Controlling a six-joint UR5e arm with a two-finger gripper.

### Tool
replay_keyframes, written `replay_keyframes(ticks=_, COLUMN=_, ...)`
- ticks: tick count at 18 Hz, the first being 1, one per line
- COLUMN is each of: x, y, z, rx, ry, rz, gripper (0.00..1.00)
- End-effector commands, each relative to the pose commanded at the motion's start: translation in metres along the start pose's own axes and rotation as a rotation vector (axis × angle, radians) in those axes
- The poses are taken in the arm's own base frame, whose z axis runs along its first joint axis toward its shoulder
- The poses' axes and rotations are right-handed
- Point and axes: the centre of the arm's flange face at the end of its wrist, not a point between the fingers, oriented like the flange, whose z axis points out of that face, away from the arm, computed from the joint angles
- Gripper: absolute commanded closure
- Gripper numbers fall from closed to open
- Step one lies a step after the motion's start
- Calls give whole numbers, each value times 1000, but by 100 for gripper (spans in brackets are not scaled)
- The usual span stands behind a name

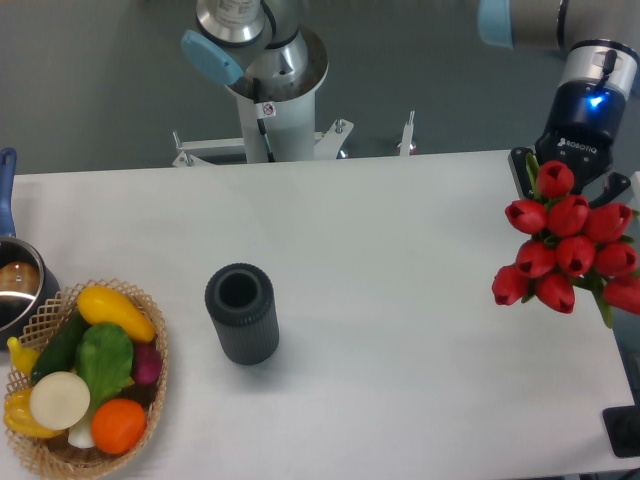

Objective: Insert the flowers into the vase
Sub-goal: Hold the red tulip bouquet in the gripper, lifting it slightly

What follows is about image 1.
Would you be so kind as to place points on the dark green cucumber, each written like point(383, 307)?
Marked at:
point(60, 352)

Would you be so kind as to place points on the orange fruit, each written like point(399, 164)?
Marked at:
point(118, 425)

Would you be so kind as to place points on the dark grey ribbed vase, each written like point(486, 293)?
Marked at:
point(240, 301)

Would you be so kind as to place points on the white leek stalk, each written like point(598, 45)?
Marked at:
point(80, 435)

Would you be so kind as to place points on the white frame at right edge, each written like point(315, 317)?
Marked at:
point(635, 180)

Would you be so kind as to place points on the black device at table edge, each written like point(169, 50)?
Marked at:
point(622, 426)

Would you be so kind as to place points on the white round radish slice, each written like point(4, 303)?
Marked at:
point(59, 400)

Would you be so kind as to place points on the green lettuce leaf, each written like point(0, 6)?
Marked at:
point(104, 360)

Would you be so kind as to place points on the yellow bell pepper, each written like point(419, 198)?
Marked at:
point(18, 417)

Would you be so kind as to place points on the blue handled saucepan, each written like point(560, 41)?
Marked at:
point(26, 281)

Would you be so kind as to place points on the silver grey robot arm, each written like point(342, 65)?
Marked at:
point(600, 38)

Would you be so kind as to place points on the purple red onion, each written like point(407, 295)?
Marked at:
point(147, 364)

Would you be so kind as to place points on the red tulip bouquet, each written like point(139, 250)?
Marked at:
point(571, 245)

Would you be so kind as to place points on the yellow squash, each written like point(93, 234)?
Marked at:
point(99, 304)

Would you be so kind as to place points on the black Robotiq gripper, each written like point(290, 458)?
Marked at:
point(580, 132)

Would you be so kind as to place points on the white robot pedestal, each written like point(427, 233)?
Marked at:
point(276, 102)

